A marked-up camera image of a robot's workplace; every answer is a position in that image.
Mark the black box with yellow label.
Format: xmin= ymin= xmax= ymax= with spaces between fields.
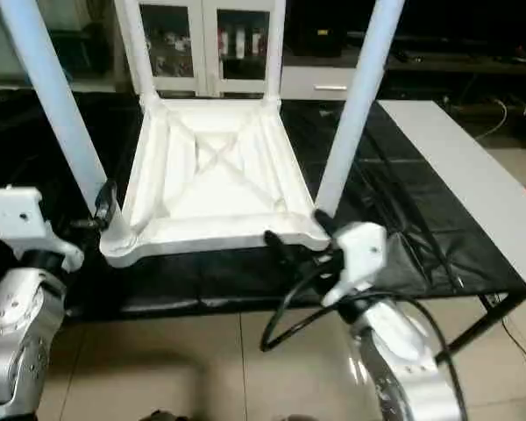
xmin=302 ymin=21 xmax=348 ymax=59

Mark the white glass-door cabinet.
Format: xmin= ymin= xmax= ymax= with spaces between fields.
xmin=113 ymin=0 xmax=288 ymax=100

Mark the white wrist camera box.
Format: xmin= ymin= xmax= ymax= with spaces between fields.
xmin=319 ymin=221 xmax=389 ymax=310
xmin=0 ymin=185 xmax=88 ymax=275

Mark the white drawer unit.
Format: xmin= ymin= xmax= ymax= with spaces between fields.
xmin=281 ymin=65 xmax=353 ymax=103

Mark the white plastic table leg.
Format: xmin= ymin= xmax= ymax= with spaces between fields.
xmin=113 ymin=0 xmax=165 ymax=111
xmin=0 ymin=0 xmax=134 ymax=257
xmin=313 ymin=0 xmax=407 ymax=222
xmin=260 ymin=0 xmax=288 ymax=108

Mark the dark wooden TV bench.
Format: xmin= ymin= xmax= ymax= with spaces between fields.
xmin=351 ymin=22 xmax=526 ymax=102

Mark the white flat panel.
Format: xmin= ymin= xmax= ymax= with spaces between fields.
xmin=376 ymin=98 xmax=526 ymax=292

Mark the black work mat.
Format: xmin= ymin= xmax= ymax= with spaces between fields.
xmin=0 ymin=86 xmax=526 ymax=324

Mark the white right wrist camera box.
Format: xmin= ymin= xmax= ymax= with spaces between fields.
xmin=319 ymin=221 xmax=389 ymax=310

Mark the white plastic table top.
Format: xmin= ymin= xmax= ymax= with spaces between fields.
xmin=98 ymin=94 xmax=333 ymax=269

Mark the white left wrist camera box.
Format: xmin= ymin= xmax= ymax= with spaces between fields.
xmin=0 ymin=185 xmax=88 ymax=275

